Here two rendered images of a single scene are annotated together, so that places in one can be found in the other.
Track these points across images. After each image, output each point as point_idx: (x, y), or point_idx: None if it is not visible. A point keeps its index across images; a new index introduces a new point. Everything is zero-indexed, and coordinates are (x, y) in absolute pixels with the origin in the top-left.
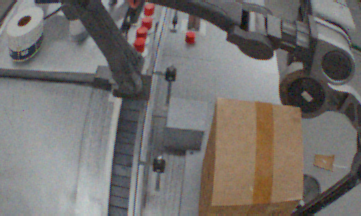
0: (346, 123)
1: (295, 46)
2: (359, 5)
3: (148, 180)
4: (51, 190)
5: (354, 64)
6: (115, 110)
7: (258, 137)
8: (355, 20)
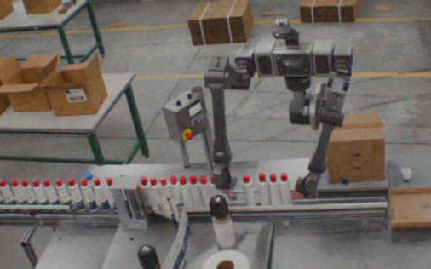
0: None
1: (348, 68)
2: (44, 135)
3: None
4: (369, 246)
5: (352, 48)
6: (307, 206)
7: (345, 128)
8: (74, 148)
